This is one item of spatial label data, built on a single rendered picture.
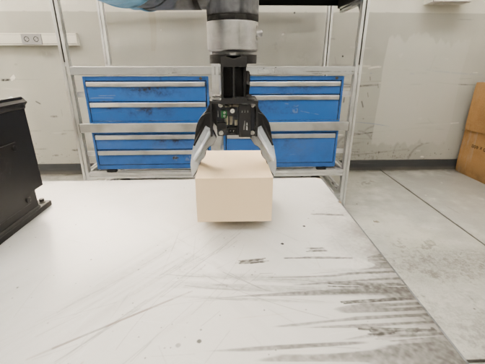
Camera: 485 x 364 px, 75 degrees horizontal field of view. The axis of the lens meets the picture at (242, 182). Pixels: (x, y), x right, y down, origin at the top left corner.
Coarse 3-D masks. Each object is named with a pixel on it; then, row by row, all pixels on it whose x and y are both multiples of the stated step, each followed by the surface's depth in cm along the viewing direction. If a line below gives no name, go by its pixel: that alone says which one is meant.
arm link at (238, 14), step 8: (200, 0) 43; (208, 0) 43; (216, 0) 42; (224, 0) 42; (232, 0) 42; (240, 0) 42; (248, 0) 42; (256, 0) 43; (200, 8) 45; (208, 8) 44; (216, 8) 42; (224, 8) 42; (232, 8) 42; (240, 8) 42; (248, 8) 43; (256, 8) 44; (208, 16) 44; (216, 16) 43; (224, 16) 42; (232, 16) 42; (240, 16) 42; (248, 16) 43; (256, 16) 44
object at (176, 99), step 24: (96, 96) 184; (120, 96) 184; (144, 96) 185; (168, 96) 185; (192, 96) 186; (96, 120) 189; (120, 120) 190; (144, 120) 190; (168, 120) 191; (192, 120) 191; (96, 144) 195; (120, 144) 195; (144, 144) 195; (168, 144) 196; (192, 144) 197; (120, 168) 200; (144, 168) 201
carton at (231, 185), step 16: (208, 160) 57; (224, 160) 57; (240, 160) 57; (256, 160) 57; (208, 176) 49; (224, 176) 49; (240, 176) 49; (256, 176) 49; (272, 176) 49; (208, 192) 49; (224, 192) 49; (240, 192) 49; (256, 192) 49; (272, 192) 50; (208, 208) 50; (224, 208) 50; (240, 208) 50; (256, 208) 50
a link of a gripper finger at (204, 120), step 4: (208, 108) 52; (204, 112) 53; (208, 112) 52; (204, 116) 52; (208, 116) 52; (200, 120) 52; (204, 120) 52; (208, 120) 52; (200, 124) 52; (204, 124) 52; (208, 124) 52; (196, 128) 53; (200, 128) 53; (196, 132) 53; (200, 132) 53; (196, 136) 54; (196, 140) 53
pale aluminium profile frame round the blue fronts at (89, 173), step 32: (96, 0) 222; (64, 32) 172; (64, 64) 176; (352, 96) 188; (96, 128) 187; (128, 128) 187; (160, 128) 188; (192, 128) 189; (288, 128) 191; (320, 128) 192; (352, 128) 195
